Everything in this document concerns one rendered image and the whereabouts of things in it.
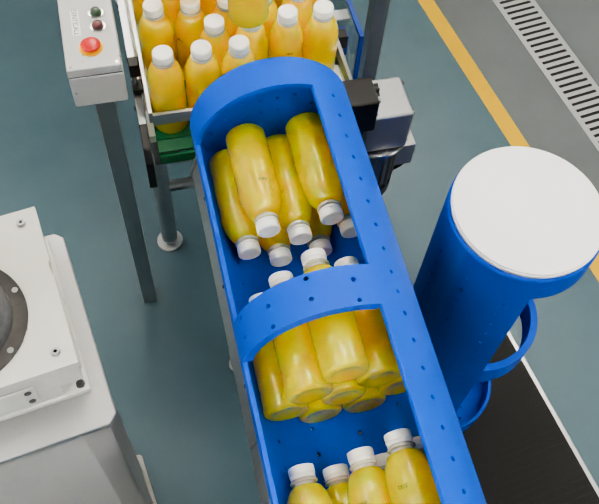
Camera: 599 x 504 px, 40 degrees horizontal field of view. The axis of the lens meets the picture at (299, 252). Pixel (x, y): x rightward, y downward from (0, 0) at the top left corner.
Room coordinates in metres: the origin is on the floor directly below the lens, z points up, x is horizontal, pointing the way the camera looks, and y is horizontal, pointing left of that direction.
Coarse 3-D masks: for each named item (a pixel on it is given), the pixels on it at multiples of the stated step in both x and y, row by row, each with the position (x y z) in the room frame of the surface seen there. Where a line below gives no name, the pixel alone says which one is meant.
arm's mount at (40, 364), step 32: (0, 224) 0.57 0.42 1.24; (32, 224) 0.58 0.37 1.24; (0, 256) 0.52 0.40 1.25; (32, 256) 0.53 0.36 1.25; (32, 288) 0.48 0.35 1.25; (32, 320) 0.43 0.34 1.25; (64, 320) 0.44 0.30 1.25; (0, 352) 0.38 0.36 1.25; (32, 352) 0.39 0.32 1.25; (64, 352) 0.39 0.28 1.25; (0, 384) 0.34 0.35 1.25; (32, 384) 0.35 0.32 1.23; (64, 384) 0.37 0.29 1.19; (0, 416) 0.33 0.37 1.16
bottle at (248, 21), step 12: (228, 0) 1.05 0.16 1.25; (240, 0) 1.03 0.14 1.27; (252, 0) 1.03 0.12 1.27; (264, 0) 1.05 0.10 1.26; (228, 12) 1.06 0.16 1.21; (240, 12) 1.03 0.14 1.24; (252, 12) 1.04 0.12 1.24; (264, 12) 1.05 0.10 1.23; (240, 24) 1.03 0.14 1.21; (252, 24) 1.03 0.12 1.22
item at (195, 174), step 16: (192, 176) 0.97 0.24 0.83; (208, 224) 0.84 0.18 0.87; (208, 240) 0.81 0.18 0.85; (224, 304) 0.67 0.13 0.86; (224, 320) 0.65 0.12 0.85; (240, 368) 0.55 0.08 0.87; (240, 384) 0.52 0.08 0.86; (240, 400) 0.50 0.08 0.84; (256, 448) 0.41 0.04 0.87; (256, 464) 0.38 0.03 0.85; (256, 480) 0.36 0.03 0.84
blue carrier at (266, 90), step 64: (256, 64) 0.93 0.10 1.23; (320, 64) 0.97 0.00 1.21; (192, 128) 0.88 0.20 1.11; (384, 256) 0.61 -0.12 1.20; (256, 320) 0.50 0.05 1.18; (384, 320) 0.50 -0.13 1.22; (256, 384) 0.46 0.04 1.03; (320, 448) 0.39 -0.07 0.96; (384, 448) 0.40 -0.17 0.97; (448, 448) 0.33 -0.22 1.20
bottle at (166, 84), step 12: (156, 72) 1.04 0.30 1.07; (168, 72) 1.04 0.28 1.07; (180, 72) 1.06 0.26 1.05; (156, 84) 1.03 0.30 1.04; (168, 84) 1.03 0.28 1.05; (180, 84) 1.04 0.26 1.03; (156, 96) 1.03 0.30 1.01; (168, 96) 1.02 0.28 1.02; (180, 96) 1.04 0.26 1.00; (156, 108) 1.03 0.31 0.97; (168, 108) 1.02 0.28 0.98; (180, 108) 1.04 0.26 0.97; (168, 132) 1.02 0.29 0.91
